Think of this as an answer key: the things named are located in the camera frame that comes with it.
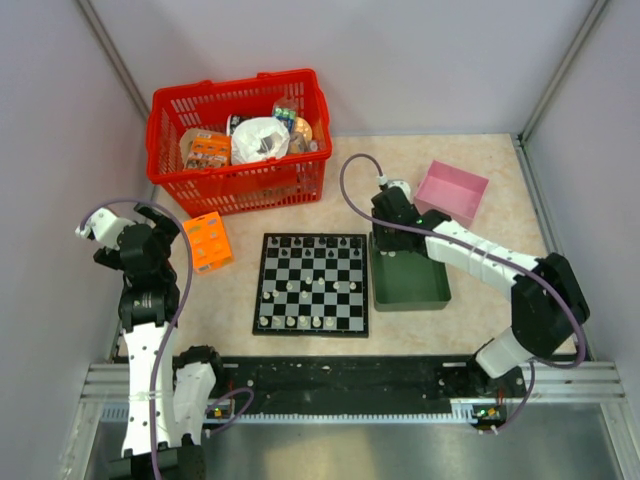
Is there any black and white chessboard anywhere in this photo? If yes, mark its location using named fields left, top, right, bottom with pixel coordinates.
left=252, top=233, right=369, bottom=338

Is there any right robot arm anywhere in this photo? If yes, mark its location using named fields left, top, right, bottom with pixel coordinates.
left=371, top=182, right=590, bottom=396

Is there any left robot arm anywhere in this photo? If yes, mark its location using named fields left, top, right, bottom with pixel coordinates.
left=76, top=201, right=227, bottom=479

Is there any pink box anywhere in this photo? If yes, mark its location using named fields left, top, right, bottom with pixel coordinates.
left=413, top=160, right=489, bottom=227

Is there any dark green tray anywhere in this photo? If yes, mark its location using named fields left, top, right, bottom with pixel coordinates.
left=368, top=234, right=452, bottom=313

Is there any red plastic shopping basket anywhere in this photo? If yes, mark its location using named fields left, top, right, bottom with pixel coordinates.
left=146, top=68, right=333, bottom=217

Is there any orange snack box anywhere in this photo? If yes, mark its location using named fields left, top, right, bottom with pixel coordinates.
left=180, top=128, right=231, bottom=170

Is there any white plastic bag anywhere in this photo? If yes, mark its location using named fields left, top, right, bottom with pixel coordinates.
left=231, top=117, right=290, bottom=165

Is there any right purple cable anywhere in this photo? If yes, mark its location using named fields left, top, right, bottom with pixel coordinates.
left=339, top=153, right=590, bottom=435

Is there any purple cable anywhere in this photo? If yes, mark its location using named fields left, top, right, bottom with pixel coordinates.
left=79, top=198, right=255, bottom=480
left=339, top=153, right=590, bottom=435

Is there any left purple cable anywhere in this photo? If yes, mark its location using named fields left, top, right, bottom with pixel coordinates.
left=79, top=198, right=255, bottom=480

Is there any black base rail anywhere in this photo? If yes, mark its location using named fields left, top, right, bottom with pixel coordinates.
left=209, top=355, right=526, bottom=415

